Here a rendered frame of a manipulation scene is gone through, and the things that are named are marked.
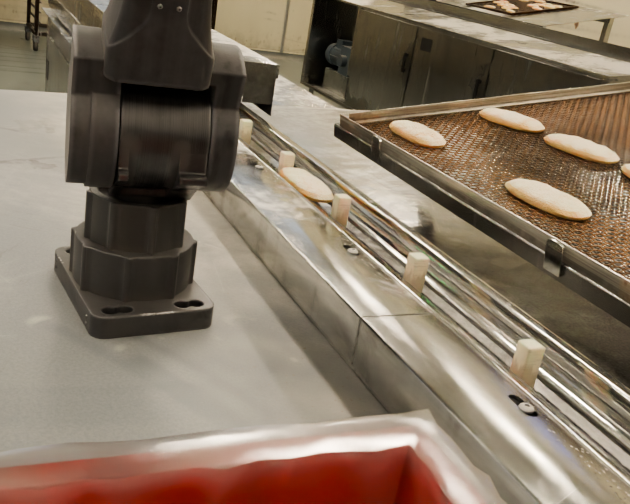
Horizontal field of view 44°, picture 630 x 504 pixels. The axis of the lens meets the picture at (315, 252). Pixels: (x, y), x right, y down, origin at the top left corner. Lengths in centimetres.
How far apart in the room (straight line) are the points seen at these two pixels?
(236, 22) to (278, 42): 49
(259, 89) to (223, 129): 63
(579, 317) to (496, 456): 33
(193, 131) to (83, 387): 17
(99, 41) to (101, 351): 19
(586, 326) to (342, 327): 25
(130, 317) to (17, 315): 8
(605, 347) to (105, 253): 39
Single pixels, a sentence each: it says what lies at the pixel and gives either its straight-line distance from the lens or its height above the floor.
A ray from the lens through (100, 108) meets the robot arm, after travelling 48.
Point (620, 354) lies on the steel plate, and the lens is 66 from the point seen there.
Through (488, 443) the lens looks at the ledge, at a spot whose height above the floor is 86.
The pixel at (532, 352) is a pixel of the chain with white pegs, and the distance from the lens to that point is 50.
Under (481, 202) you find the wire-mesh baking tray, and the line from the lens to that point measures 70.
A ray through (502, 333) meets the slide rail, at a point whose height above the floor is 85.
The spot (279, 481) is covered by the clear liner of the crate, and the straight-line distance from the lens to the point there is 26.
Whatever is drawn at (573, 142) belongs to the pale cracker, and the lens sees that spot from 89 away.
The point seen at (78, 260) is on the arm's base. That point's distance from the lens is 56.
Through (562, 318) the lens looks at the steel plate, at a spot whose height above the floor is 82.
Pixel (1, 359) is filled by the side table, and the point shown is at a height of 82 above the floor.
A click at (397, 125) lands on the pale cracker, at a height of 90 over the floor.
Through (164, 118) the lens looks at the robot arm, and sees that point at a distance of 49.
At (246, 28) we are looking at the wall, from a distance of 808.
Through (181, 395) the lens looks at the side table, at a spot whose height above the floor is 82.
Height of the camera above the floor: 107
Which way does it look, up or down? 21 degrees down
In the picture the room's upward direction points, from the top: 10 degrees clockwise
